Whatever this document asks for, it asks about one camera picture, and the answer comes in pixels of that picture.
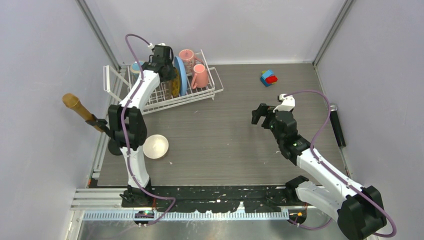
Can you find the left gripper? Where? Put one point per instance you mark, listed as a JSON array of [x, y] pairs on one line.
[[172, 75]]

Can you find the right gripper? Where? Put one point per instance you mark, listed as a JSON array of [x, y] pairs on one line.
[[261, 111]]

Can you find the blue plate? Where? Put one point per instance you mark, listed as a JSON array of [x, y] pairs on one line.
[[181, 73]]

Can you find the yellow patterned plate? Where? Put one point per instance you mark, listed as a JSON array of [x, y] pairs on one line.
[[175, 86]]

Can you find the cream floral bowl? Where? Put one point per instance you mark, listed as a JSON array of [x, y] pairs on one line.
[[155, 146]]

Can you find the gold microphone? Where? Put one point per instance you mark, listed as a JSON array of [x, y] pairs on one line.
[[72, 102]]

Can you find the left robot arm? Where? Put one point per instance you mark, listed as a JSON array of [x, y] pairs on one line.
[[127, 125]]

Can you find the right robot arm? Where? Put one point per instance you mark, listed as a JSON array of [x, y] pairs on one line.
[[357, 210]]

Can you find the pink patterned cup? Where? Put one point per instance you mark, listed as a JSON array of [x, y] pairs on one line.
[[189, 59]]

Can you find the blue mug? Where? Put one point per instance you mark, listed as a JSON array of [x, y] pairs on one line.
[[135, 71]]

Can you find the colourful toy blocks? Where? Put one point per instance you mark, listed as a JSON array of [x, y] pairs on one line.
[[268, 78]]

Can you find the pink mug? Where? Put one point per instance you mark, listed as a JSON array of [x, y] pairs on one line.
[[200, 77]]

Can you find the black microphone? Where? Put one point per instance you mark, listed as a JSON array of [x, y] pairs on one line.
[[336, 126]]

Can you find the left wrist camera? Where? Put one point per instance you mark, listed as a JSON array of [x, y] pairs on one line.
[[152, 46]]

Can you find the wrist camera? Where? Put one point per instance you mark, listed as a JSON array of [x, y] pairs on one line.
[[152, 46], [287, 103]]

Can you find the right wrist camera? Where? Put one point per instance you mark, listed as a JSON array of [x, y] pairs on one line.
[[287, 103]]

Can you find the white wire dish rack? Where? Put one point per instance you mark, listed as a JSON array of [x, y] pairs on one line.
[[119, 83]]

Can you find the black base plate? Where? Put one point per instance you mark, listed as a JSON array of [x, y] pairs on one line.
[[217, 198]]

